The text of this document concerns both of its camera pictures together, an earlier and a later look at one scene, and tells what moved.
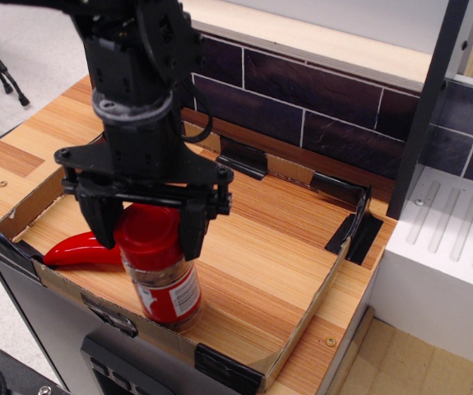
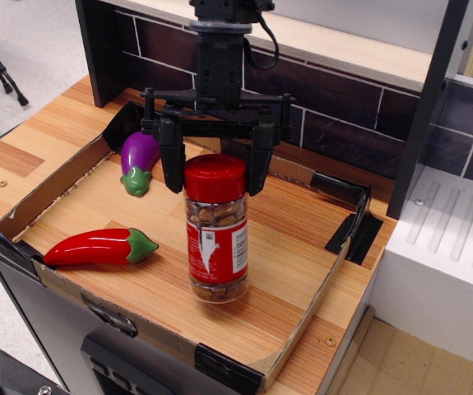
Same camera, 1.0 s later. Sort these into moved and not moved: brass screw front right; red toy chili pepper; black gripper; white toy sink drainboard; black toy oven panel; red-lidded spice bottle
Moved: red-lidded spice bottle; black gripper
Not moved: brass screw front right; black toy oven panel; red toy chili pepper; white toy sink drainboard
